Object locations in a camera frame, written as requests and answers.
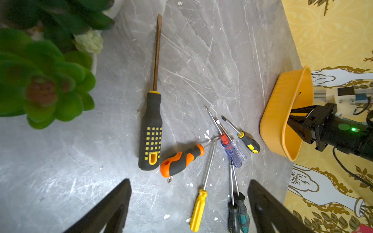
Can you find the small black yellow screwdriver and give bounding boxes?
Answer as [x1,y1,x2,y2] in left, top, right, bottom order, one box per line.
[221,115,261,153]

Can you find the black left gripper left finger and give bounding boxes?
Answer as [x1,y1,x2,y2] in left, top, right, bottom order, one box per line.
[66,179,132,233]

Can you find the black camera cable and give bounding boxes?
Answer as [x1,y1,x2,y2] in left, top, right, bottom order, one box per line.
[332,147,373,188]

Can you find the yellow plastic storage box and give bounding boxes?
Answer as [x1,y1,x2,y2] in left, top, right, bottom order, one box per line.
[259,67,314,162]

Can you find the orange black stubby screwdriver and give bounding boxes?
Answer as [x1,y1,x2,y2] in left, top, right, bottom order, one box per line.
[160,137,219,178]

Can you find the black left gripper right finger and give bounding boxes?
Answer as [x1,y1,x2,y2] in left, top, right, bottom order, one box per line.
[248,179,313,233]

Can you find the red blue clear screwdriver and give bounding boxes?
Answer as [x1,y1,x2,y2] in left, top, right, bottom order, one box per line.
[206,107,242,168]

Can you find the large black yellow screwdriver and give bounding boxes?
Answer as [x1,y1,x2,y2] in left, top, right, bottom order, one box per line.
[138,15,163,171]

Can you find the green black handle screwdriver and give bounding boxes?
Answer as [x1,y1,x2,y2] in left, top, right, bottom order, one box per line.
[230,160,250,233]

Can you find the yellow handle screwdriver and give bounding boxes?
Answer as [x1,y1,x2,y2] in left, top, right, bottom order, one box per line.
[190,142,217,233]

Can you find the green artificial succulent plant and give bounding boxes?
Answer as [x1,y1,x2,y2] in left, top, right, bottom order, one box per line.
[1,1,116,130]

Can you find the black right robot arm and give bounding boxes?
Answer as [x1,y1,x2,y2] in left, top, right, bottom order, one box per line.
[287,103,373,161]

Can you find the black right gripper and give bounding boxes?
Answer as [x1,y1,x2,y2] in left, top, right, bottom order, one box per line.
[288,103,337,151]

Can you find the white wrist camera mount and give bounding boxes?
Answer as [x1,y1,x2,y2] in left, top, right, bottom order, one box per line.
[325,86,373,118]

